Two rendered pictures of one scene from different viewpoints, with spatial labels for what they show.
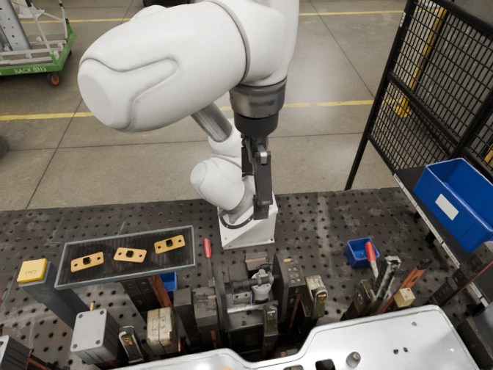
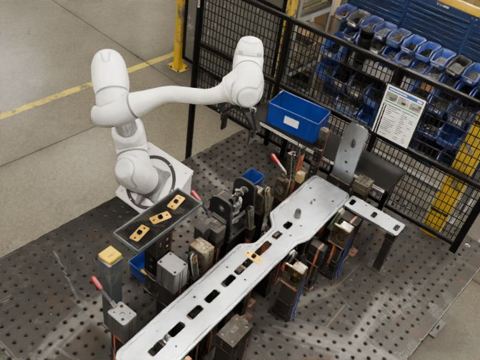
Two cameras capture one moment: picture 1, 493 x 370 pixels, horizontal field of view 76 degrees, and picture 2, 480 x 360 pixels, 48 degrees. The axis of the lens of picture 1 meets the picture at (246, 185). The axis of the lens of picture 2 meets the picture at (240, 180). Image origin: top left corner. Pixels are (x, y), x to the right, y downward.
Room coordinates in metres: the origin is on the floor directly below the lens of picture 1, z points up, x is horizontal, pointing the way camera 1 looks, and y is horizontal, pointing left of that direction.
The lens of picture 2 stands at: (-0.74, 1.25, 2.74)
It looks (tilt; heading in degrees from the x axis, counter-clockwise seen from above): 41 degrees down; 312
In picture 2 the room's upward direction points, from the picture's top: 10 degrees clockwise
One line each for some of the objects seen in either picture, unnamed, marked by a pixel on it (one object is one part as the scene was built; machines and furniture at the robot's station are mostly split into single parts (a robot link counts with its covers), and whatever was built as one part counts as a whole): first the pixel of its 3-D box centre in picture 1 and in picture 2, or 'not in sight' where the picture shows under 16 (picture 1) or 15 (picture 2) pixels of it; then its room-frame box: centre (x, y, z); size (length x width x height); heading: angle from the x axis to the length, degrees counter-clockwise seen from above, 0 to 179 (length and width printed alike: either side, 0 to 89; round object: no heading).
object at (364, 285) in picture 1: (359, 310); (278, 203); (0.43, -0.38, 0.88); 0.07 x 0.06 x 0.35; 10
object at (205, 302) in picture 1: (210, 326); (211, 253); (0.37, 0.11, 0.89); 0.13 x 0.11 x 0.38; 10
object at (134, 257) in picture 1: (130, 254); (160, 216); (0.47, 0.33, 1.17); 0.08 x 0.04 x 0.01; 84
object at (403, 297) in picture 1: (386, 317); (293, 199); (0.40, -0.47, 0.88); 0.04 x 0.04 x 0.36; 10
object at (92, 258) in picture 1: (86, 260); (139, 232); (0.45, 0.44, 1.17); 0.08 x 0.04 x 0.01; 110
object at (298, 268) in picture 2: not in sight; (289, 290); (0.02, -0.04, 0.87); 0.12 x 0.09 x 0.35; 10
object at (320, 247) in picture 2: not in sight; (313, 266); (0.06, -0.25, 0.84); 0.11 x 0.08 x 0.29; 10
